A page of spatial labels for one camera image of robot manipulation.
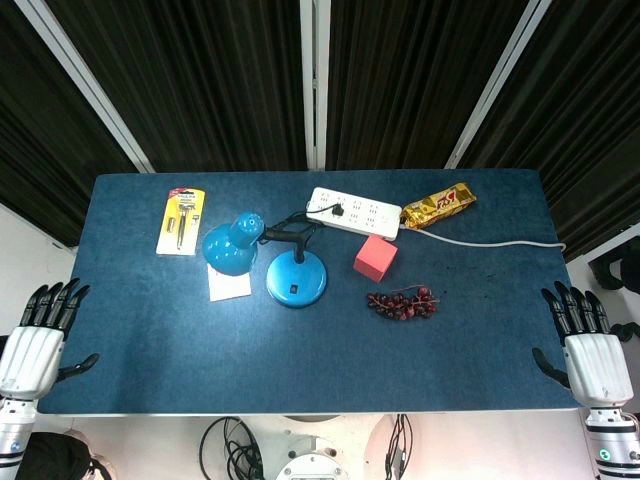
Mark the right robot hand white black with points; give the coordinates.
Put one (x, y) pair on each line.
(597, 365)

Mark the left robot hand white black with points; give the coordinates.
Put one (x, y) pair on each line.
(30, 355)

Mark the blue desk lamp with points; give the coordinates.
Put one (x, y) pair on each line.
(295, 280)

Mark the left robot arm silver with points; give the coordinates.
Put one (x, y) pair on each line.
(14, 435)

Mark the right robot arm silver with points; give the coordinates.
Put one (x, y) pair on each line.
(612, 445)

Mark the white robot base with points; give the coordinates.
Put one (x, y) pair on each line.
(310, 465)

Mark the black equipment beside table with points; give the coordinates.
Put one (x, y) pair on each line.
(617, 270)

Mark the black bag on floor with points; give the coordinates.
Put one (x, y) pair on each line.
(55, 457)

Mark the yellow razor blister pack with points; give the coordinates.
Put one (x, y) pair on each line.
(180, 222)

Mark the dark red grape bunch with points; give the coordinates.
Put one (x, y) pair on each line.
(402, 305)

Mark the black curtain panel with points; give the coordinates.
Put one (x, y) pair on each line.
(35, 150)
(200, 85)
(585, 125)
(410, 80)

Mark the white paper card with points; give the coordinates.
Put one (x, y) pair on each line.
(227, 289)

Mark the golden snack package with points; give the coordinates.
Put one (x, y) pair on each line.
(440, 205)

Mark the red cube block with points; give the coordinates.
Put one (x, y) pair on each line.
(375, 257)

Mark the white power strip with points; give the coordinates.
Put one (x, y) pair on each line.
(357, 212)

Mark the white frame post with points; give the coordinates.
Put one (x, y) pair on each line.
(315, 75)
(85, 82)
(495, 85)

